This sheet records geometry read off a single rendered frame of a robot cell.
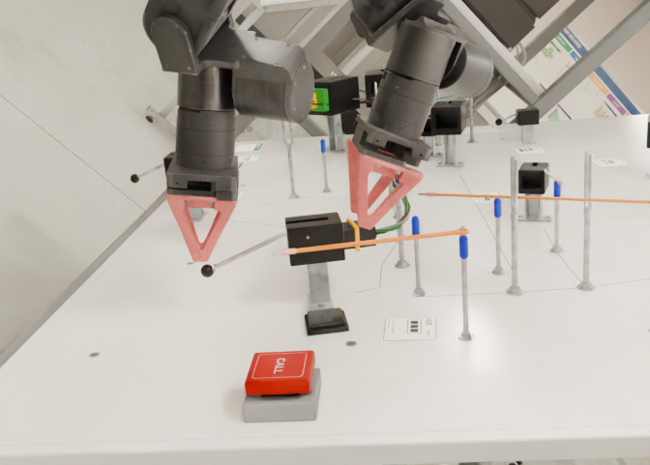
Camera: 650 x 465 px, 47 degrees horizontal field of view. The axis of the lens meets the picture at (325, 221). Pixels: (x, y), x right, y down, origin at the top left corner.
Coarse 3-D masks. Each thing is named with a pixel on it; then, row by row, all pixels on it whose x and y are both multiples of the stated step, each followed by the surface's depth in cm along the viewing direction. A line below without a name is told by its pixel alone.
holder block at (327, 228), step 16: (288, 224) 76; (304, 224) 75; (320, 224) 75; (336, 224) 75; (288, 240) 75; (304, 240) 75; (320, 240) 75; (336, 240) 75; (304, 256) 75; (320, 256) 76; (336, 256) 76
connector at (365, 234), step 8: (344, 224) 78; (344, 232) 76; (352, 232) 76; (360, 232) 76; (368, 232) 76; (344, 240) 76; (352, 240) 76; (360, 240) 76; (368, 240) 77; (344, 248) 76
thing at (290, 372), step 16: (272, 352) 61; (288, 352) 61; (304, 352) 61; (256, 368) 59; (272, 368) 59; (288, 368) 59; (304, 368) 58; (256, 384) 57; (272, 384) 57; (288, 384) 57; (304, 384) 57
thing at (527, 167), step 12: (528, 168) 96; (540, 168) 96; (528, 180) 98; (540, 180) 97; (528, 192) 96; (540, 192) 96; (528, 204) 100; (540, 204) 98; (528, 216) 100; (540, 216) 98; (552, 216) 100
